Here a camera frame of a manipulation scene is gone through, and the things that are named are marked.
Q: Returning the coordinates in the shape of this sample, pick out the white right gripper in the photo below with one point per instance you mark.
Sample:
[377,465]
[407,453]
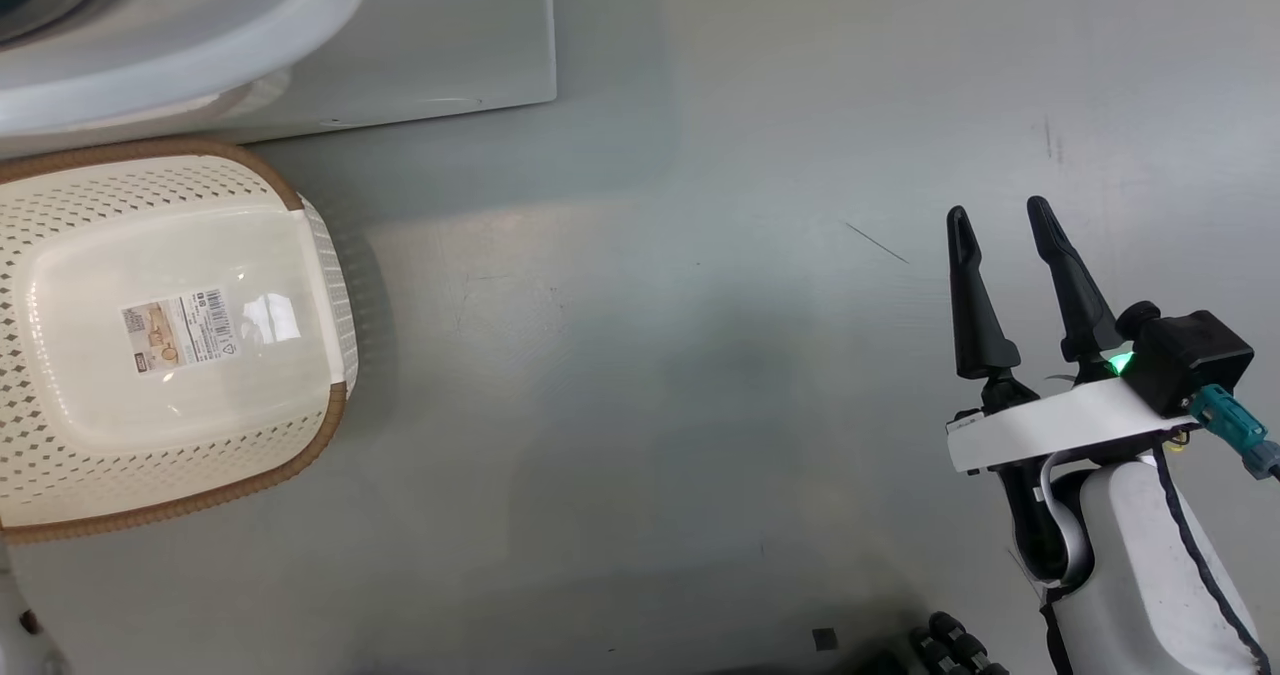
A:
[1060,425]

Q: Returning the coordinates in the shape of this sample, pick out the white front-load washing machine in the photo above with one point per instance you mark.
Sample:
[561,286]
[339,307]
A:
[450,35]

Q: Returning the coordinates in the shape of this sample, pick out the basket product label sticker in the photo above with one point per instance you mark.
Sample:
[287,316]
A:
[180,330]

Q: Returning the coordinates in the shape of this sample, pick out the cream perforated basket brown rim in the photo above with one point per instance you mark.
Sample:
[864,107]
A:
[100,425]

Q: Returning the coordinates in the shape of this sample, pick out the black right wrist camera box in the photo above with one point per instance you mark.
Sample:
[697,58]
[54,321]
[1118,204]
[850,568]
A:
[1190,360]

